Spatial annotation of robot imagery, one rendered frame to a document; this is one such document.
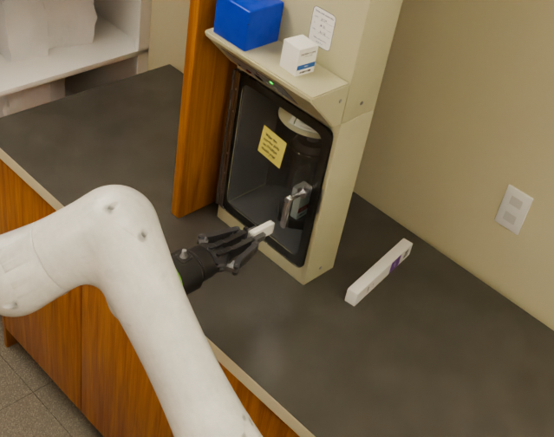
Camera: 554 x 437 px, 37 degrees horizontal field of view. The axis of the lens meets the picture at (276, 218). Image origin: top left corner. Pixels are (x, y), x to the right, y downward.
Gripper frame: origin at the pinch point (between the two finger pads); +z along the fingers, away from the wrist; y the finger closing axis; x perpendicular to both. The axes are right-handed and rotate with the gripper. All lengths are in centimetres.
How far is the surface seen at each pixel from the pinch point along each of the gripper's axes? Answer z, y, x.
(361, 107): 19.1, -4.7, -29.5
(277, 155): 12.0, 9.5, -10.5
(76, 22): 35, 122, 15
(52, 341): -13, 63, 86
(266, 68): 1.9, 8.5, -36.6
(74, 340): -13, 51, 74
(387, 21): 20, -4, -49
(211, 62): 9.6, 32.2, -23.6
